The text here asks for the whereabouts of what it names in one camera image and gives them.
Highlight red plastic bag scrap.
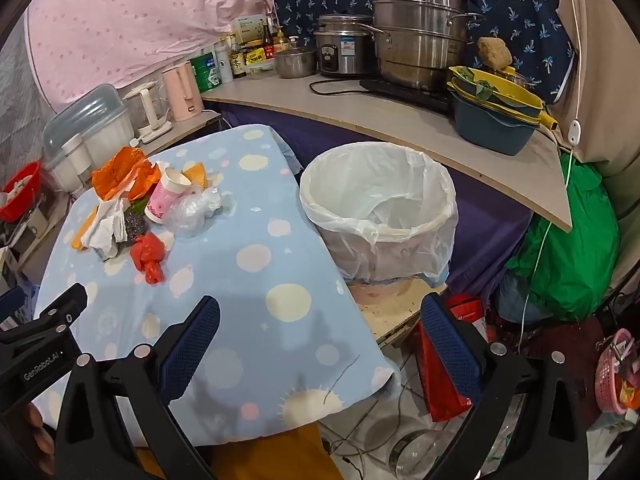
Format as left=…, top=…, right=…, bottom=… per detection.
left=130, top=232, right=166, bottom=285

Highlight white tissue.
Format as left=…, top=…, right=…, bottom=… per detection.
left=80, top=198, right=129, bottom=261

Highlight steel wool scrubber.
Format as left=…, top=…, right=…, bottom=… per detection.
left=124, top=210, right=149, bottom=245

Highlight clear plastic bag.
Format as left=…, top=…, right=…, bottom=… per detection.
left=164, top=188, right=222, bottom=236

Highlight pink white paper cup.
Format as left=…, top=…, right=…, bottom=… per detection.
left=144, top=166, right=192, bottom=223

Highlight orange mesh cloth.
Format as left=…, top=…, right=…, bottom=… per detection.
left=181, top=162, right=208, bottom=190

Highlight orange plastic bag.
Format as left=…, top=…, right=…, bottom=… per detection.
left=91, top=146, right=162, bottom=202

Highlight white lined trash bin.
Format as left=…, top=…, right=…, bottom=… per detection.
left=299, top=141, right=459, bottom=287

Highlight person's left hand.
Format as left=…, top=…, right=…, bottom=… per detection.
left=23, top=403, right=54, bottom=478

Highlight pink plastic basket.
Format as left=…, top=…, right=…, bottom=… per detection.
left=594, top=328, right=639, bottom=415

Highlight red plastic basin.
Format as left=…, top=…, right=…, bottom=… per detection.
left=1, top=160, right=41, bottom=223

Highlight blue polka dot tablecloth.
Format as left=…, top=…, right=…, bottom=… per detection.
left=37, top=125, right=397, bottom=445

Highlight green plastic bag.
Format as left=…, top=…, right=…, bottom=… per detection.
left=497, top=153, right=620, bottom=324

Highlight white dish storage box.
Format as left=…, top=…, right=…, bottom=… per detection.
left=43, top=84, right=134, bottom=193

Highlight white glass kettle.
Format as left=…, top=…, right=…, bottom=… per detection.
left=122, top=81, right=172, bottom=144

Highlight pink electric kettle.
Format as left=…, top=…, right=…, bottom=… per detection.
left=162, top=61, right=204, bottom=122

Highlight green tin can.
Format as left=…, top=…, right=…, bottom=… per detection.
left=190, top=52, right=221, bottom=93

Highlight yellow blue stacked basins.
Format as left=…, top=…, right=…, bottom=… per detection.
left=447, top=66, right=559, bottom=156

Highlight white bottle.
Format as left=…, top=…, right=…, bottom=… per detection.
left=214, top=42, right=234, bottom=84

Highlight pink dotted curtain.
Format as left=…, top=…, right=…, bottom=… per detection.
left=26, top=0, right=270, bottom=112

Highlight small steel pot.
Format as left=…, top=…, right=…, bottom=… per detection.
left=274, top=47, right=318, bottom=79

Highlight dark soy sauce bottle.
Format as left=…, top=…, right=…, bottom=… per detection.
left=262, top=21, right=274, bottom=60

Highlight black induction cooker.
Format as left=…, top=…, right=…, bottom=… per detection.
left=359, top=79, right=454, bottom=116

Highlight silver rice cooker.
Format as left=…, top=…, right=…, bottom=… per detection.
left=314, top=14, right=376, bottom=77

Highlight brown loofah sponge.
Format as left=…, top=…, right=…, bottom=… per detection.
left=477, top=37, right=512, bottom=70

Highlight large steel steamer pot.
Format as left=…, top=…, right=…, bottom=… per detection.
left=364, top=0, right=484, bottom=93

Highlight navy patterned cloth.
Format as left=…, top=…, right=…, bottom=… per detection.
left=274, top=0, right=575, bottom=104

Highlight white cable with switch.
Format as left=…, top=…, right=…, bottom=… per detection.
left=516, top=0, right=586, bottom=351

